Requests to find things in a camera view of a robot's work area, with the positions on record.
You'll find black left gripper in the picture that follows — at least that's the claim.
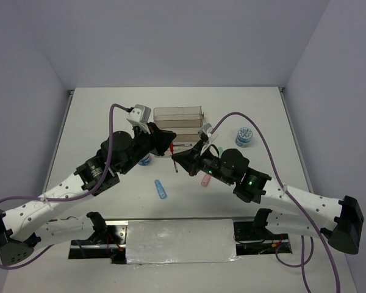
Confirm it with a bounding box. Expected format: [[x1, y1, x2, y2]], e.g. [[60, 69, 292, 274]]
[[118, 121, 177, 175]]

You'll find blue jar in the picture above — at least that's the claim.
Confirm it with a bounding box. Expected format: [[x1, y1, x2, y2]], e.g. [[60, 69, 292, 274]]
[[235, 127, 253, 148], [138, 154, 151, 166]]

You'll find blue jar right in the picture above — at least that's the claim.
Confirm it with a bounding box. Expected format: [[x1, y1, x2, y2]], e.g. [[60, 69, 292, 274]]
[[235, 127, 253, 148]]

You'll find blue pen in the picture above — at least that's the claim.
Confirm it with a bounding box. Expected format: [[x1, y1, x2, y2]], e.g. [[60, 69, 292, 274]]
[[174, 143, 193, 147]]

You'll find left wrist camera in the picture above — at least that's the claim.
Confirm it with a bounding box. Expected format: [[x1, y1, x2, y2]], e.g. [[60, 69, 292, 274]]
[[126, 104, 151, 134]]

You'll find pink correction tape case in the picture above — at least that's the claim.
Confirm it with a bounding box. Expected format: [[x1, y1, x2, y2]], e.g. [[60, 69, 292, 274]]
[[201, 174, 211, 187]]

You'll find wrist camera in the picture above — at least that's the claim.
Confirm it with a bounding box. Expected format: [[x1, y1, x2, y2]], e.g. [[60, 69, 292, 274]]
[[126, 104, 151, 134], [198, 123, 218, 154]]

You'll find blue correction tape case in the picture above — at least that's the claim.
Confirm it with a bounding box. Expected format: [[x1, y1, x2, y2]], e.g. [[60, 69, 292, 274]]
[[154, 179, 167, 200]]

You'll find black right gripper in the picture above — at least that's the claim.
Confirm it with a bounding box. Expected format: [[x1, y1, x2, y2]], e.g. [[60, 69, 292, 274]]
[[172, 139, 234, 185]]

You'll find clear tiered organizer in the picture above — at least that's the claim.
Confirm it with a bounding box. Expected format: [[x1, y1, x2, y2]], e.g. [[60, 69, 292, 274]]
[[153, 106, 204, 153]]

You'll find red pen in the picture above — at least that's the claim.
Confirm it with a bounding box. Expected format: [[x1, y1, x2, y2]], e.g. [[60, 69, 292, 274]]
[[173, 160, 179, 173]]

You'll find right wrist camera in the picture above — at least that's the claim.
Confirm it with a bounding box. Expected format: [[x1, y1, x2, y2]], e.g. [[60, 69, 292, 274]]
[[198, 123, 218, 154]]

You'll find blue jar left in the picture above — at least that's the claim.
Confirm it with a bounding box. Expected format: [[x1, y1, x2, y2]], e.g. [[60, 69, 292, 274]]
[[138, 154, 151, 166]]

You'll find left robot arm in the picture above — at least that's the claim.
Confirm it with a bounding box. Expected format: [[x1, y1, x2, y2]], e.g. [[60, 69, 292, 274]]
[[0, 123, 176, 270]]

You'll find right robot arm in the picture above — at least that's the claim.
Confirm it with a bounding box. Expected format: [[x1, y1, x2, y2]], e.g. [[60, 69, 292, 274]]
[[172, 144, 364, 255]]

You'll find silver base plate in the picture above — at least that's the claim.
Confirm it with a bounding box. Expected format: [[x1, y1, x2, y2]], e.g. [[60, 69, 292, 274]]
[[68, 219, 292, 265]]

